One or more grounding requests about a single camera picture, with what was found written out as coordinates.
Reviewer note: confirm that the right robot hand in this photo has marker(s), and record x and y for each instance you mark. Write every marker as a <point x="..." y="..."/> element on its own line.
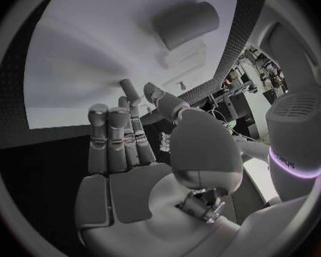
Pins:
<point x="133" y="197"/>

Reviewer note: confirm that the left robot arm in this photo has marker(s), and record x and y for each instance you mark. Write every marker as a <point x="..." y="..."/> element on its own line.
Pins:
<point x="286" y="53"/>

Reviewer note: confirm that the white task board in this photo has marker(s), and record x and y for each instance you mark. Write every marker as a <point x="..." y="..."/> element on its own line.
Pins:
<point x="96" y="47"/>

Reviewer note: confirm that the small grey peg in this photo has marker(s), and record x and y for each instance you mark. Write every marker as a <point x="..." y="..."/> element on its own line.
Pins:
<point x="182" y="85"/>

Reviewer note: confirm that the cluttered workshop desk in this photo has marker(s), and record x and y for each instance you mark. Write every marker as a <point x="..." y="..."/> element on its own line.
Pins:
<point x="246" y="90"/>

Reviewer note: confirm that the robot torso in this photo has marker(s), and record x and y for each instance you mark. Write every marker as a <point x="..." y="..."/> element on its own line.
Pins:
<point x="291" y="132"/>

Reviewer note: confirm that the large grey cylinder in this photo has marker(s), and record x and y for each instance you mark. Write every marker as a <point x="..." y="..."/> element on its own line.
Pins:
<point x="186" y="24"/>

